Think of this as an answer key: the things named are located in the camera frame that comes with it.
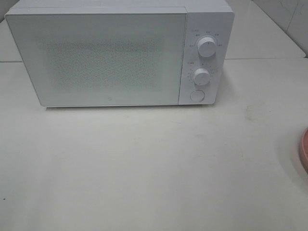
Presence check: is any round white door button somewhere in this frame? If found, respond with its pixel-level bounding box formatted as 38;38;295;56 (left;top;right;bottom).
190;90;205;102

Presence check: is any pink round plate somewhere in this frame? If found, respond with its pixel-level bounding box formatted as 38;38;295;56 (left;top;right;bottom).
299;129;308;172

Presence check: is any lower white timer knob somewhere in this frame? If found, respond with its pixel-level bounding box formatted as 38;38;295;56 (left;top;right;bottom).
193;68;210;86

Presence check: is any upper white power knob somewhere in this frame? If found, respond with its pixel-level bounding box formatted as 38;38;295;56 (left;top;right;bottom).
197;36;217;58

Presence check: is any white microwave oven body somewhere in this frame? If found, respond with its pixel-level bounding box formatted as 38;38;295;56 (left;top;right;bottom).
5;0;235;106

